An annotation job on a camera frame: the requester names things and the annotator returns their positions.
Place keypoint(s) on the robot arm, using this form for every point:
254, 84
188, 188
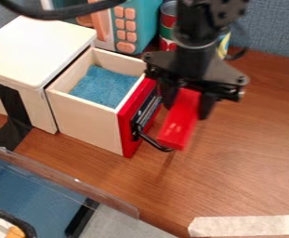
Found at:
200, 18

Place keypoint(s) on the red block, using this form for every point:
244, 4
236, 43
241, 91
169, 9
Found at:
179, 119

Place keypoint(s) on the cabinet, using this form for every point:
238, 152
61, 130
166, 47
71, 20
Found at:
28, 65

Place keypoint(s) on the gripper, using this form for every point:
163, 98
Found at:
194, 66

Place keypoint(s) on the blue cloth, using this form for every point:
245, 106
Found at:
103, 86

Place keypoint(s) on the toy microwave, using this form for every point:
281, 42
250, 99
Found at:
117, 23

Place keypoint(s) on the drawer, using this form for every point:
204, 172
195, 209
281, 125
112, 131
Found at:
105, 102

